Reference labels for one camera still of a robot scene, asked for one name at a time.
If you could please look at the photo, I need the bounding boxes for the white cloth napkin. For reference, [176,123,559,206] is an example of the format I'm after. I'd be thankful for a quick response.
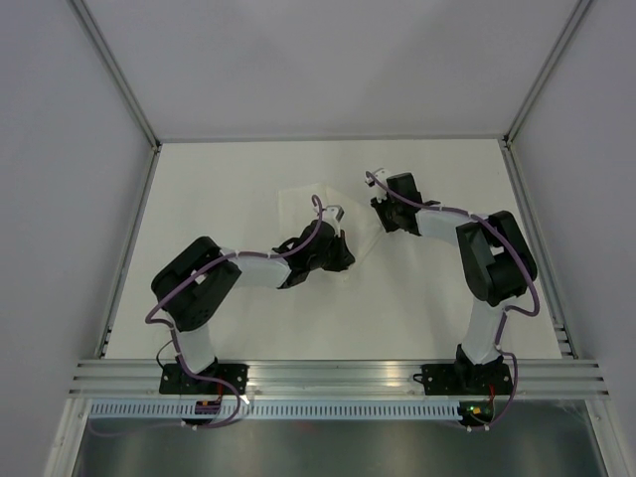
[277,181,384,284]

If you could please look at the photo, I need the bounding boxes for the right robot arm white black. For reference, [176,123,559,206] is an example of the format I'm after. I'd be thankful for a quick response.
[366,169,541,396]

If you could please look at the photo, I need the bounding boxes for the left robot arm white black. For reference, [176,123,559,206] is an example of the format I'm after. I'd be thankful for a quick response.
[145,220,356,394]

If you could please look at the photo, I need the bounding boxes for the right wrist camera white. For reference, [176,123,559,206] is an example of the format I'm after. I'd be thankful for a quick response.
[365,168,388,188]

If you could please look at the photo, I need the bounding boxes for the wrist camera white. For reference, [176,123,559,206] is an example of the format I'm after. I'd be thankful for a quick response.
[365,168,388,188]
[321,205,345,235]

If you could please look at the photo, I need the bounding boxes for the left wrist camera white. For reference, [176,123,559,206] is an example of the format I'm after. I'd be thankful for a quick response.
[321,205,345,235]

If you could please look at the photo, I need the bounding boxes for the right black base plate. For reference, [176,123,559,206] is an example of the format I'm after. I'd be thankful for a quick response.
[412,362,513,397]

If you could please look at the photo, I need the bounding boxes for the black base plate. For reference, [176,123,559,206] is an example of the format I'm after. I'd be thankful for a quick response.
[159,362,248,396]
[412,362,513,397]

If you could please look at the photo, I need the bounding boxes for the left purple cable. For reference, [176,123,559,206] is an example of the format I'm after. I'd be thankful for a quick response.
[88,194,324,438]

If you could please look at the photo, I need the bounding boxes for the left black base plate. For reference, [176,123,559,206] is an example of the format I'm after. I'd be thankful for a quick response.
[159,362,248,396]

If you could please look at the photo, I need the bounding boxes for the right side aluminium rail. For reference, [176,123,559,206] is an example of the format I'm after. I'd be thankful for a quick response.
[499,136,579,360]

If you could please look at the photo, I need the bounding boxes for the aluminium rail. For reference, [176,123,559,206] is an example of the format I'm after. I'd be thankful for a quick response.
[92,142,163,359]
[499,136,579,360]
[68,359,609,400]

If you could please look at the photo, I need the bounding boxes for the left side aluminium rail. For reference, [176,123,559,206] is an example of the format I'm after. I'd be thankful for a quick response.
[92,142,163,359]

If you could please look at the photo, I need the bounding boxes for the aluminium front rail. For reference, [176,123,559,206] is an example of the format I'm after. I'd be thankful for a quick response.
[68,359,609,400]

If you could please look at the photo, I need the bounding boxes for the right aluminium frame post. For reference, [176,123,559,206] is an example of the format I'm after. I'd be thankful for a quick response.
[500,0,595,148]

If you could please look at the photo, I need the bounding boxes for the aluminium frame post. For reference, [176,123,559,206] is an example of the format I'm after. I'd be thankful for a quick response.
[68,0,161,151]
[500,0,595,148]

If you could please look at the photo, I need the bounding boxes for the white slotted cable duct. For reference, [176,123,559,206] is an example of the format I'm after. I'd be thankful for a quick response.
[89,399,460,420]

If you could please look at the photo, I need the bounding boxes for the left aluminium frame post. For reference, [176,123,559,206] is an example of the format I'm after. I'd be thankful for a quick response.
[68,0,161,151]

